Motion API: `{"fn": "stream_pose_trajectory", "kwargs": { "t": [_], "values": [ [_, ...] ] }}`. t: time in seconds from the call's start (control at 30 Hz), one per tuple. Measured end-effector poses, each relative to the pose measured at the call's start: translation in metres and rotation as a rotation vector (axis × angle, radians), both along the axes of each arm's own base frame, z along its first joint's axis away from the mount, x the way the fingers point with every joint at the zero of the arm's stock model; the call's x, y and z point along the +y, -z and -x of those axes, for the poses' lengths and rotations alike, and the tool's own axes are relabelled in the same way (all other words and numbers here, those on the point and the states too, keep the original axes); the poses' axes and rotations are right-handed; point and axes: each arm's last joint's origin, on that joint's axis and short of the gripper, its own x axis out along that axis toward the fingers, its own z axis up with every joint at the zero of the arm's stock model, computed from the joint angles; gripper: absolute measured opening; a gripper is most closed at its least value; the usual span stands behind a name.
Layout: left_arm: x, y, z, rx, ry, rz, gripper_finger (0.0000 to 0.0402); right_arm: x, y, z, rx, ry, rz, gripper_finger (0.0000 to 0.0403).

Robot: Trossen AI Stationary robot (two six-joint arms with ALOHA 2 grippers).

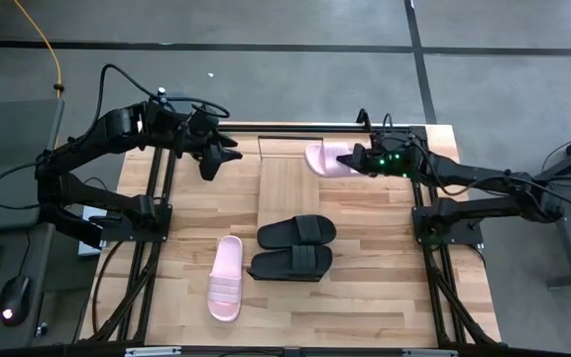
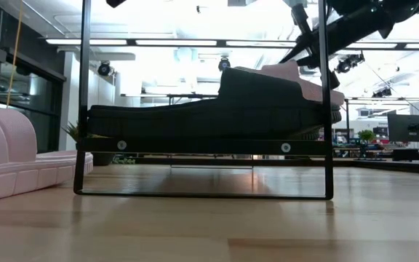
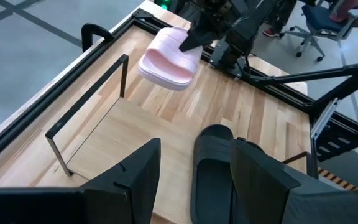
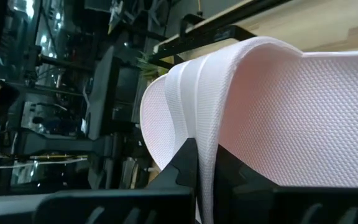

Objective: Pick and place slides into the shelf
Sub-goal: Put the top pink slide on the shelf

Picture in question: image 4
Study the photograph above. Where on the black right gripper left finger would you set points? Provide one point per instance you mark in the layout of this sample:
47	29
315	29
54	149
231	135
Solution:
186	168

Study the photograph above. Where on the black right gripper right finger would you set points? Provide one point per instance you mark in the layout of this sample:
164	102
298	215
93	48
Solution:
241	193

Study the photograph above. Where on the pink rubber slide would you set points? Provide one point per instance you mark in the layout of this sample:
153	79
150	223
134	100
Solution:
291	118

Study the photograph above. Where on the black computer monitor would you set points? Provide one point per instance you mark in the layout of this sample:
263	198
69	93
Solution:
126	93

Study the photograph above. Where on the dark office furniture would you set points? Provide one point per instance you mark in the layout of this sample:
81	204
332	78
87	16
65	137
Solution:
101	93

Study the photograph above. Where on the black aluminium table frame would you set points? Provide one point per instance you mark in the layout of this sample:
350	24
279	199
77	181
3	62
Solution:
197	39

